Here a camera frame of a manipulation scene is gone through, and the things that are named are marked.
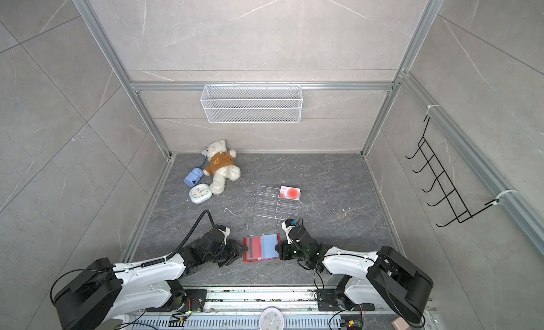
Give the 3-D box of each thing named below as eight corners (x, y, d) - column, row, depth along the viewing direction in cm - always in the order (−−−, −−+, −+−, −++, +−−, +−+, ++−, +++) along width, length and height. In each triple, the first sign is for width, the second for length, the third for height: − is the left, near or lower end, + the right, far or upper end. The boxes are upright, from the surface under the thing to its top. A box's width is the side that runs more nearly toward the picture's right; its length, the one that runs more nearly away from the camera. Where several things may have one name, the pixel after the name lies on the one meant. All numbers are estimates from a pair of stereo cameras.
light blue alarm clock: (188, 203, 101) (186, 200, 98) (193, 186, 107) (192, 183, 105) (210, 203, 101) (208, 200, 98) (214, 186, 107) (212, 183, 105)
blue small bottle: (185, 184, 108) (182, 179, 104) (195, 171, 113) (193, 166, 110) (194, 187, 106) (192, 182, 103) (204, 174, 112) (202, 168, 109)
